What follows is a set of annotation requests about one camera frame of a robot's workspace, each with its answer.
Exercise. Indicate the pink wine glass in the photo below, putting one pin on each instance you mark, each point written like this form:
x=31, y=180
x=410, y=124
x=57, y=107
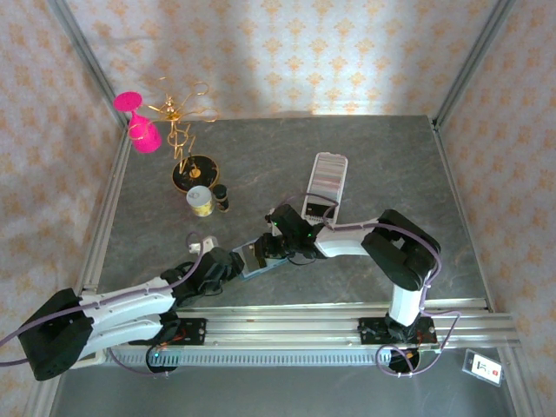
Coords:
x=145, y=137

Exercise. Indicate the stack of plastic cards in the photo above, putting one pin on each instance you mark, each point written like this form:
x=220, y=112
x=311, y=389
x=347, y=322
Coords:
x=328, y=176

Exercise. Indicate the yellow can with white lid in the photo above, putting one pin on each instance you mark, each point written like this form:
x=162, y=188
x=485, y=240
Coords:
x=200, y=200

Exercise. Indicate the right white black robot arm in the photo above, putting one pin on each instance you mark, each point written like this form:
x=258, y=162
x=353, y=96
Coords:
x=343, y=239

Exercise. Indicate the aluminium frame post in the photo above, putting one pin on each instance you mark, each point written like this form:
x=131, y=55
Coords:
x=473, y=61
x=87, y=61
x=521, y=382
x=45, y=401

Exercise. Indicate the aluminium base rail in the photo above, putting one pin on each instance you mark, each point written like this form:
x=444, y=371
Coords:
x=282, y=326

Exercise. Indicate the aluminium table side rail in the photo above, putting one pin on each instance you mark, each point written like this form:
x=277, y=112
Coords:
x=462, y=208
x=106, y=204

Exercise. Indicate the white tag with red mark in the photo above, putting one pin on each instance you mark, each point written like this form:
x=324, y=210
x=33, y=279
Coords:
x=482, y=367

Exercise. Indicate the small dark bottle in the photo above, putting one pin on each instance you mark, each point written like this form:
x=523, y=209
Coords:
x=221, y=197

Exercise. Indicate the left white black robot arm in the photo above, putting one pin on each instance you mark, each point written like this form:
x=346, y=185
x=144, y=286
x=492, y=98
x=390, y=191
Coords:
x=126, y=304

